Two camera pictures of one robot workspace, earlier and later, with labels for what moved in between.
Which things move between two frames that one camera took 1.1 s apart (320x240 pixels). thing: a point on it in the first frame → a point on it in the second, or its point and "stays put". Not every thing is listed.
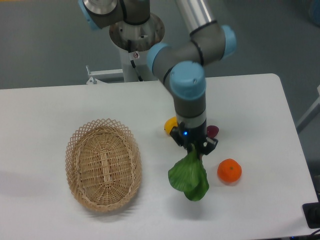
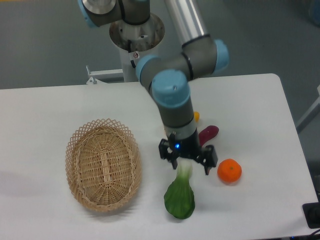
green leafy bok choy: (188, 175) → (179, 198)
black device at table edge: (312, 213) stays put
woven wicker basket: (104, 164) stays put
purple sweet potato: (212, 131) stays put
